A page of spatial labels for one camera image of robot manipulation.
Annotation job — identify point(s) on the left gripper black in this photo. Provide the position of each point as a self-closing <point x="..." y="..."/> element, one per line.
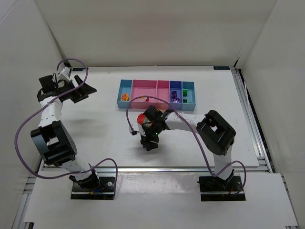
<point x="77" y="92"/>

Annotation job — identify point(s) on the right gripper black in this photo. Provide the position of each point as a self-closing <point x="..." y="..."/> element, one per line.
<point x="149" y="140"/>

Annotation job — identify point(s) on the red striped lego block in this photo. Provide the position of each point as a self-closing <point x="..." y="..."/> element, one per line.
<point x="143" y="121"/>

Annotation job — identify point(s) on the red flower lego block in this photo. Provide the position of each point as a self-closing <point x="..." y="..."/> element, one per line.
<point x="143" y="99"/>

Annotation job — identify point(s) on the purple lego piece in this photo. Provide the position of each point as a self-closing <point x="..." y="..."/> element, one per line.
<point x="176" y="100"/>

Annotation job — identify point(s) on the purple green lego block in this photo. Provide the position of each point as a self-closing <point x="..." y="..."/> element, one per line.
<point x="173" y="94"/>

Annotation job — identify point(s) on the green lego brick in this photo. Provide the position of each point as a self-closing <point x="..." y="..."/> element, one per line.
<point x="185" y="92"/>

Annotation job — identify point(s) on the orange yellow lego block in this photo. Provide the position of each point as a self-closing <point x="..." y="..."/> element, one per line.
<point x="125" y="97"/>

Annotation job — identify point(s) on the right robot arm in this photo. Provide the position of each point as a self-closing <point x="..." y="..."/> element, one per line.
<point x="211" y="129"/>

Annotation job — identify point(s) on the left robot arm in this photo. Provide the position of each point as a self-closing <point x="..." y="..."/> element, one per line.
<point x="51" y="138"/>

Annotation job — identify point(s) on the left light blue bin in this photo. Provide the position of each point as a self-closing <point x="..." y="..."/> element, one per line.
<point x="125" y="87"/>

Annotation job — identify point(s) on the light blue bin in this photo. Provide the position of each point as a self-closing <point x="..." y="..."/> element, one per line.
<point x="125" y="87"/>
<point x="190" y="106"/>

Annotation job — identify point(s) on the right light blue bin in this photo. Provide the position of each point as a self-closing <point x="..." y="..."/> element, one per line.
<point x="190" y="106"/>

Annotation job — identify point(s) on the small pink bin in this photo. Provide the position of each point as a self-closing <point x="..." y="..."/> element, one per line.
<point x="163" y="88"/>

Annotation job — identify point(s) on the dark blue bin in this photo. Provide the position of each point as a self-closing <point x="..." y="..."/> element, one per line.
<point x="176" y="86"/>

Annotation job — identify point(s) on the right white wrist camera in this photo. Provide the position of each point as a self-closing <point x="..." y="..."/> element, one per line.
<point x="133" y="132"/>

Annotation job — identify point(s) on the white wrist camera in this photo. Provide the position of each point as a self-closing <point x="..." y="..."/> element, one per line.
<point x="133" y="132"/>
<point x="64" y="74"/>

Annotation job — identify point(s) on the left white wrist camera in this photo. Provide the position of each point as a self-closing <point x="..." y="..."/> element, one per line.
<point x="64" y="74"/>

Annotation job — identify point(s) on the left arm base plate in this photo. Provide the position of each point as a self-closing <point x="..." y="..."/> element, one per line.
<point x="94" y="187"/>

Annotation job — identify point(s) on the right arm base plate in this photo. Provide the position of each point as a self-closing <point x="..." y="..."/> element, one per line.
<point x="214" y="189"/>

